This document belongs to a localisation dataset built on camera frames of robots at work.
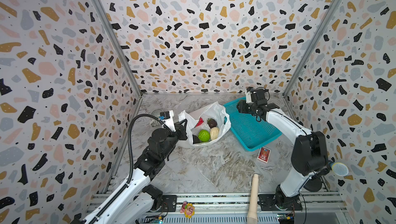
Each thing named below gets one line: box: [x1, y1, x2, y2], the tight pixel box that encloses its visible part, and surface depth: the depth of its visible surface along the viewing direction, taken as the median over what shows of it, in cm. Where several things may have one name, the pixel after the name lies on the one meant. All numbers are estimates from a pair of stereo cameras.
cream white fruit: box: [209, 126, 220, 141], surface depth 96 cm
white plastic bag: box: [177, 101, 232, 149], surface depth 83 cm
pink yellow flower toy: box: [179, 200, 196, 219], surface depth 71 cm
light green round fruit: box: [198, 129, 210, 142], surface depth 94 cm
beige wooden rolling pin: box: [246, 173, 259, 224], surface depth 73 cm
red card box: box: [257, 146, 272, 164], surface depth 90 cm
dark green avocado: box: [192, 134, 202, 144], surface depth 95 cm
